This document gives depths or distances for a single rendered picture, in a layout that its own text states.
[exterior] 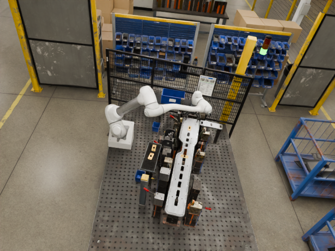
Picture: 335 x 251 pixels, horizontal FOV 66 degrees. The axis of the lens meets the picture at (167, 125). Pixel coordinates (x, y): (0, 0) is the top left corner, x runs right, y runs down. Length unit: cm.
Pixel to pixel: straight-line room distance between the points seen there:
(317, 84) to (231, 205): 348
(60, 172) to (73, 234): 96
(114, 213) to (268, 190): 241
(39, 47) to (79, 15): 96
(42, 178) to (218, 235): 249
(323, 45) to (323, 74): 66
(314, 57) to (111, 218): 428
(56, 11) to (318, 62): 449
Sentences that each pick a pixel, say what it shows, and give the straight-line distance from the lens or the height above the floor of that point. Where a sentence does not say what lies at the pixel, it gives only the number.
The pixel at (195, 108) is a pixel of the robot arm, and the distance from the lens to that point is 272.
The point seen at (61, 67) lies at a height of 56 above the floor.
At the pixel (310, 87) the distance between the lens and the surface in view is 577.
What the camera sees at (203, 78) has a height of 140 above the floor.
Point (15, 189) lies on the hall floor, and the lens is 404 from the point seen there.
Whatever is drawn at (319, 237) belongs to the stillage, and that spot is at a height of 16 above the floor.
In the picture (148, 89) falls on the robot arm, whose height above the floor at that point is 166.
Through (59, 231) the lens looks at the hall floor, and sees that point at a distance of 357.
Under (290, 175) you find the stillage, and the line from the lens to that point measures 436.
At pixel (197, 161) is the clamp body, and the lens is 296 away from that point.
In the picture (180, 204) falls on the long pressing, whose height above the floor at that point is 100.
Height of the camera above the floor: 316
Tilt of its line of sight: 43 degrees down
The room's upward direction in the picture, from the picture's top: 9 degrees clockwise
